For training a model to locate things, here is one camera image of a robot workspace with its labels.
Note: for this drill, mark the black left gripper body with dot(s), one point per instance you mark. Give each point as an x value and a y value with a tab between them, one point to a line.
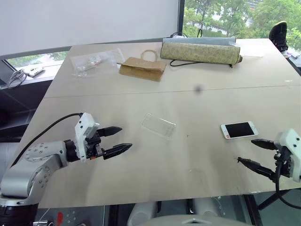
94	148

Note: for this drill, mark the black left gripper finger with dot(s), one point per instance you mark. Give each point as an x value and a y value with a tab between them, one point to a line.
109	131
116	150

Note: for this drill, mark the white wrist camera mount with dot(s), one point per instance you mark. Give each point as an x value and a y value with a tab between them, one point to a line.
82	131
290	143

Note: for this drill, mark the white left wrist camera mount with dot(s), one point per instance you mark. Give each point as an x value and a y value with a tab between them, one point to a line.
82	131

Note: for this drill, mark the dark window post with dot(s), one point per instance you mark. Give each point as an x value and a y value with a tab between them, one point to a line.
181	16

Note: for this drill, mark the grey rolled mat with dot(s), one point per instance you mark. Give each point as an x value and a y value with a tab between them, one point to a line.
200	40

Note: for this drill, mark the rolled beige patterned mat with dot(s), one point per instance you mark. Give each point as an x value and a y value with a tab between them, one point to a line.
200	53

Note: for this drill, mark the grey domed robot body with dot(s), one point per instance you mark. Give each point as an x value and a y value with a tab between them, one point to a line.
195	221

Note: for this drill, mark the white smartphone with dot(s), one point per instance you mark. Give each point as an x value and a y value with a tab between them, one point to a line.
239	130

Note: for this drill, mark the white roller blind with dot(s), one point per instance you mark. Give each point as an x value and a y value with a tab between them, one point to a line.
82	21

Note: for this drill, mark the clear phone case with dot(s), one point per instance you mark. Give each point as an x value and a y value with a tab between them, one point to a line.
158	126

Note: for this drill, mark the clear plastic bag with items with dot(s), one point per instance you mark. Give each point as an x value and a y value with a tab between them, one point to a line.
91	62

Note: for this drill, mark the black stand leg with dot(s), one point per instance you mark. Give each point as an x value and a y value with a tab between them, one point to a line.
270	200

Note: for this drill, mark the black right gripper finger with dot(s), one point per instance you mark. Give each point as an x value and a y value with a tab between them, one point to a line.
258	167
265	144

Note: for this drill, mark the grey rounded robot shape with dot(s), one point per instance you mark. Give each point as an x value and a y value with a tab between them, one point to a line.
141	213
205	207

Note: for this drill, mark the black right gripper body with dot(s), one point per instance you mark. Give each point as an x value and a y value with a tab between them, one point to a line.
284	162

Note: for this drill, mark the brown paper bag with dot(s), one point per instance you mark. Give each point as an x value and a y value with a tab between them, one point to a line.
143	69

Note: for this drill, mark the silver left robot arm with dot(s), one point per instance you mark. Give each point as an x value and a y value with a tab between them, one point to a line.
35	162

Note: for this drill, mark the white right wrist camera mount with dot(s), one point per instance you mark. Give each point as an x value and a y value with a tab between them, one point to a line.
290	143

